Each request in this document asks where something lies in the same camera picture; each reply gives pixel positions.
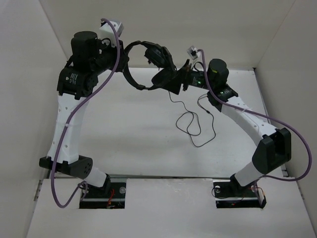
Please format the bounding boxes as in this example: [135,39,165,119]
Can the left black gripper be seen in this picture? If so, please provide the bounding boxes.
[91,36,130,75]

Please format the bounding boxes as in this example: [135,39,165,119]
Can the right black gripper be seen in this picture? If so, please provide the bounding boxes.
[160,59,215,94]

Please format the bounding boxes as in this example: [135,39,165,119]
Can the black headphone cable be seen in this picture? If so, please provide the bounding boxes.
[167,90,216,148]

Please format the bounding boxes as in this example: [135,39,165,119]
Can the black headphones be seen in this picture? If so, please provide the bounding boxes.
[122,41,177,91]

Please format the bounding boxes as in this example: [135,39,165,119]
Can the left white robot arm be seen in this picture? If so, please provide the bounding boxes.
[39,31,124,197]

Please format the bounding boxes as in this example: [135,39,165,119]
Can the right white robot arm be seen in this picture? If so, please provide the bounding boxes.
[163,59,291,195]

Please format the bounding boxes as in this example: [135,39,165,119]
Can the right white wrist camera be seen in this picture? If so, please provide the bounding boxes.
[187,46,200,60]

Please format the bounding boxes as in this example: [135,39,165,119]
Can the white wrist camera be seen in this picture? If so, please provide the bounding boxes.
[187,46,200,60]
[99,18,124,47]

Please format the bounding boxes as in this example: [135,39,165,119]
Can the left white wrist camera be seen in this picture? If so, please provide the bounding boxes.
[99,18,124,47]

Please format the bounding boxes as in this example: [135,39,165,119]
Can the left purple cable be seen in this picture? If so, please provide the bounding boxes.
[51,18,121,208]

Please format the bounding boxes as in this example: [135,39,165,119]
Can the purple cable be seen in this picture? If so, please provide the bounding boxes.
[51,18,121,208]
[198,49,313,191]

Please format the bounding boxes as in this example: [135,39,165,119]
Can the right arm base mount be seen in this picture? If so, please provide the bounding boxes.
[211,180,267,209]

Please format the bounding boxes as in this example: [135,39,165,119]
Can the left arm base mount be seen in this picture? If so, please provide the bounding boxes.
[79,178,127,209]

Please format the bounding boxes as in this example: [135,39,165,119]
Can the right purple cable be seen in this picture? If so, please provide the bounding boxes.
[198,49,313,191]

